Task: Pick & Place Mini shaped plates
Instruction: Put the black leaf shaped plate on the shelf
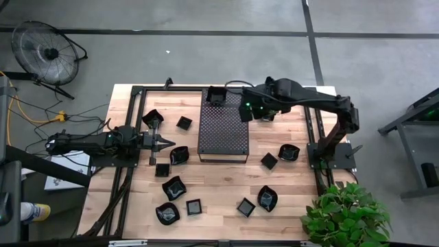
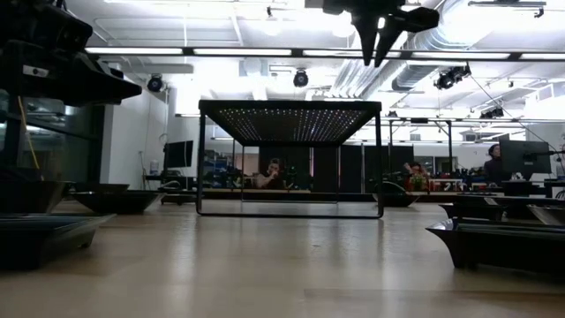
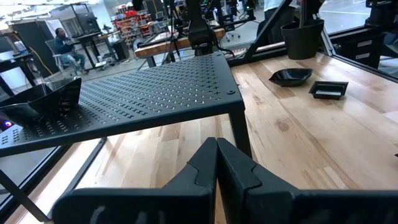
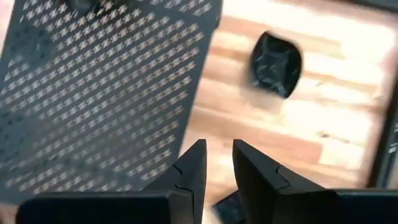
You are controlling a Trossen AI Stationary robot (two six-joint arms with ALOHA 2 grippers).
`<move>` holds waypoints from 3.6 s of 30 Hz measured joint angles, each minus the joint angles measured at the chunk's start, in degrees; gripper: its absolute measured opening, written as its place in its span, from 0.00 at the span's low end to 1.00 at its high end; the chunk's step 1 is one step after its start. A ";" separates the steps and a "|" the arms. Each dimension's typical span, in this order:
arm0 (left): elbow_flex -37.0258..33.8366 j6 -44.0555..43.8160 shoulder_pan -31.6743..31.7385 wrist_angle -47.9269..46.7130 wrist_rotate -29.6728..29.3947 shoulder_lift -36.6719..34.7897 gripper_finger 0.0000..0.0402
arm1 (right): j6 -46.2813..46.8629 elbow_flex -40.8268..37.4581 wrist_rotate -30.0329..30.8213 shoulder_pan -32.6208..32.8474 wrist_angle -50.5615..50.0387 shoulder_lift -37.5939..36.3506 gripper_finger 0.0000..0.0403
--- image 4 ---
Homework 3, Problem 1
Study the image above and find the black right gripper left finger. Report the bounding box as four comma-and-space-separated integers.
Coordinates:
16, 138, 208, 224

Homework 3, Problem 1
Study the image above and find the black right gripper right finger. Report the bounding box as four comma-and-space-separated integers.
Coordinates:
232, 138, 398, 224

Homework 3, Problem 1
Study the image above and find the small square black plate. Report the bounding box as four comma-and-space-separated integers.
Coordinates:
212, 190, 246, 224

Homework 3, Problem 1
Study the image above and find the black perforated metal rack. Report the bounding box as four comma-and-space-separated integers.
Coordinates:
0, 0, 223, 206

